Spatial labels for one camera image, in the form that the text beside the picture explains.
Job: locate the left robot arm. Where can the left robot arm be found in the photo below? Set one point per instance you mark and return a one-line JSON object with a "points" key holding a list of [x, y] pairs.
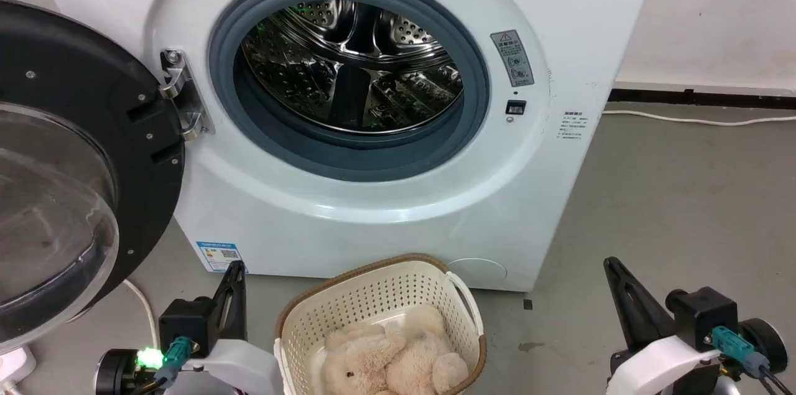
{"points": [[115, 373]]}

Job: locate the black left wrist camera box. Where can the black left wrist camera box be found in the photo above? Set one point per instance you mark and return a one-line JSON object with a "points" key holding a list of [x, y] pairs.
{"points": [[186, 320]]}

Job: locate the small printed text label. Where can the small printed text label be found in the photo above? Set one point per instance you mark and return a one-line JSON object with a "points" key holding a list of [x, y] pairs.
{"points": [[571, 125]]}

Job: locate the black washer door with glass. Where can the black washer door with glass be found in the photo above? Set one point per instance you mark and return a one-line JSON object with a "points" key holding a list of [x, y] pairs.
{"points": [[68, 53]]}

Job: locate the round white filter cover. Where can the round white filter cover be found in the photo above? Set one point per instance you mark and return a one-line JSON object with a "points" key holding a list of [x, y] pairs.
{"points": [[479, 274]]}

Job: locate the cream perforated laundry basket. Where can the cream perforated laundry basket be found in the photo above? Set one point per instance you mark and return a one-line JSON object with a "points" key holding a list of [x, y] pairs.
{"points": [[354, 298]]}

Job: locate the grey rubber door gasket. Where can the grey rubber door gasket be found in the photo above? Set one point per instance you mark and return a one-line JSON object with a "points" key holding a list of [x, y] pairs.
{"points": [[348, 160]]}

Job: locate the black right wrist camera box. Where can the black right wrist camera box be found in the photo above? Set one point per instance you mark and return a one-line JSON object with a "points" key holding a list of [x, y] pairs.
{"points": [[703, 314]]}

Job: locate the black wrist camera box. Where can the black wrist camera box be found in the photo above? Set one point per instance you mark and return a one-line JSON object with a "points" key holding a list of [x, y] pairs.
{"points": [[703, 314], [186, 320]]}

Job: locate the black door latch socket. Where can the black door latch socket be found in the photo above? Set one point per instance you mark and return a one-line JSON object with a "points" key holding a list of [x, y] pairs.
{"points": [[515, 107]]}

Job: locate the beige plush bear toy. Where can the beige plush bear toy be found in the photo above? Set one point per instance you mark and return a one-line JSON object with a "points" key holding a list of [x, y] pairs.
{"points": [[360, 361]]}

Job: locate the metal door hinge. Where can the metal door hinge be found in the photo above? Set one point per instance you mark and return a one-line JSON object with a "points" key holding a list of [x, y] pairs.
{"points": [[180, 87]]}

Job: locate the black baseboard strip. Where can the black baseboard strip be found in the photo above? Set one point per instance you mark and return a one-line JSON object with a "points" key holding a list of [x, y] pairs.
{"points": [[696, 98]]}

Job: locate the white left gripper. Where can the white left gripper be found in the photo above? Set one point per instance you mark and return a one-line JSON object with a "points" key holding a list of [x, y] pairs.
{"points": [[242, 367]]}

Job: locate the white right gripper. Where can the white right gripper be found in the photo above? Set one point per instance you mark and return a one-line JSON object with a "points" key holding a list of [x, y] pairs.
{"points": [[665, 364]]}

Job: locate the stainless steel washer drum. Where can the stainless steel washer drum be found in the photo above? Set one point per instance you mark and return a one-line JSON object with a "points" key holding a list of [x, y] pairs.
{"points": [[348, 46]]}

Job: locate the blue energy label sticker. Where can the blue energy label sticker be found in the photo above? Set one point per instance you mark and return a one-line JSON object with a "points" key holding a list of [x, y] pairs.
{"points": [[219, 255]]}

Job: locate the white front-load washing machine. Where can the white front-load washing machine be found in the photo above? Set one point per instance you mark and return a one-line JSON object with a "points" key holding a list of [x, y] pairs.
{"points": [[559, 196]]}

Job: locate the grey warning sticker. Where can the grey warning sticker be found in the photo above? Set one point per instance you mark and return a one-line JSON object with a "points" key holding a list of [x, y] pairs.
{"points": [[512, 59]]}

